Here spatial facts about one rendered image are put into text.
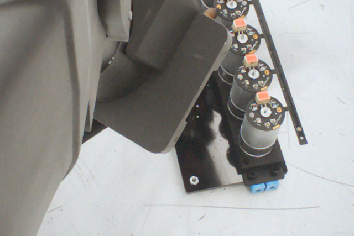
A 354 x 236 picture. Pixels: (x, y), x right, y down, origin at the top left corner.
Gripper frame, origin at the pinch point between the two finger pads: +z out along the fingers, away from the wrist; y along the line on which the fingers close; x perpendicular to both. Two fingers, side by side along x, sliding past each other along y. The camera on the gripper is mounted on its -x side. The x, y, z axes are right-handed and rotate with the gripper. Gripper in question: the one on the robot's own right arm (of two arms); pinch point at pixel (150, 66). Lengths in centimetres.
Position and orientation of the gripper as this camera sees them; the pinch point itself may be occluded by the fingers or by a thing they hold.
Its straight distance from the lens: 41.7
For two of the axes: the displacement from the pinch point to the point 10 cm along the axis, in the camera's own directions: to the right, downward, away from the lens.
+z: 2.1, 0.8, 9.7
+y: -8.5, -4.9, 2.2
